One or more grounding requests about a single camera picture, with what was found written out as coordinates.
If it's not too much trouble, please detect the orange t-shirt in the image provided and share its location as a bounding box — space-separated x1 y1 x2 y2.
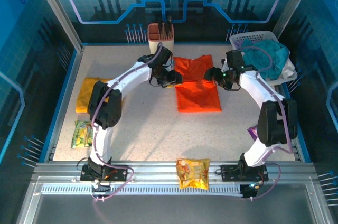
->
173 54 222 113

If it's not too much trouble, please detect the beige utensil holder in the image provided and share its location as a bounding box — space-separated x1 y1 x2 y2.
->
147 22 175 56

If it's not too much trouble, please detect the black kitchen utensil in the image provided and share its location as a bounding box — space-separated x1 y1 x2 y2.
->
164 15 173 41
157 19 165 40

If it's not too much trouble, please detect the white plastic laundry basket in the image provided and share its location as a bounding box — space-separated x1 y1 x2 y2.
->
229 30 298 87

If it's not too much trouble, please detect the teal t-shirt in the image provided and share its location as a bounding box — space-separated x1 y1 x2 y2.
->
241 38 290 81

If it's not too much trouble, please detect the purple snack packet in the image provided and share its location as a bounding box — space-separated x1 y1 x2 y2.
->
247 126 258 140

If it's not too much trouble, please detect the white t-shirt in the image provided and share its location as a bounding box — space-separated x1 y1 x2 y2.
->
265 61 296 81

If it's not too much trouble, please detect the yellow t-shirt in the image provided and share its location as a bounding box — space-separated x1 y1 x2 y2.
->
76 77 125 114

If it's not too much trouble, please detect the yellow snack bag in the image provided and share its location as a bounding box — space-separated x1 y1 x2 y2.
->
176 157 211 190

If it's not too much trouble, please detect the green Fox's candy bag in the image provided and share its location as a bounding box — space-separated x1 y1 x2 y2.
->
70 120 95 148

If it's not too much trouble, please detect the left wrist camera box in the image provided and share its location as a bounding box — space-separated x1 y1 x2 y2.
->
154 46 174 65

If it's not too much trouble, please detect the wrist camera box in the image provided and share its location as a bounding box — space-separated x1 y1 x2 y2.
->
154 46 174 65
225 49 247 71

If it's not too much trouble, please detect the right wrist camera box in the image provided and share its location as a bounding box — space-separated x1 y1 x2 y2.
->
225 49 247 71

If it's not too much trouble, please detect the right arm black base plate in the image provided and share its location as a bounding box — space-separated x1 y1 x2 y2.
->
220 164 270 182

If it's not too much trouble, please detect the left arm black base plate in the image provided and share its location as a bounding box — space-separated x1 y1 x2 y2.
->
80 164 135 182

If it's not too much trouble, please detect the aluminium frame post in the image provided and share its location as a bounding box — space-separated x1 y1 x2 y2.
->
29 0 86 52
271 0 317 40

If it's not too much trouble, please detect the white slotted cable duct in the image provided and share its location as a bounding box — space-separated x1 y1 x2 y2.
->
41 184 243 196

